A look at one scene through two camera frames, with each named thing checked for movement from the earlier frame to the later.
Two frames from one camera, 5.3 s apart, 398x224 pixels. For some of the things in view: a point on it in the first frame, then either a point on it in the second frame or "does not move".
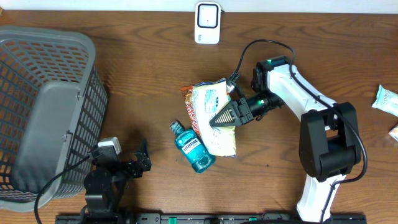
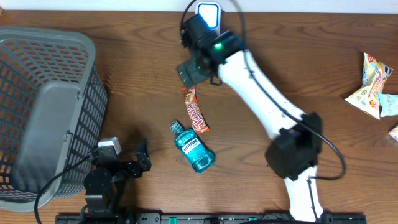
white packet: [393, 133] does not move
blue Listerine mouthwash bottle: [191, 148] does not move
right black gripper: [237, 109] -> [196, 74]
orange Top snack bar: [188, 93] does not move
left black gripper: [143, 160] does not move
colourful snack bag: [209, 98] -> [375, 74]
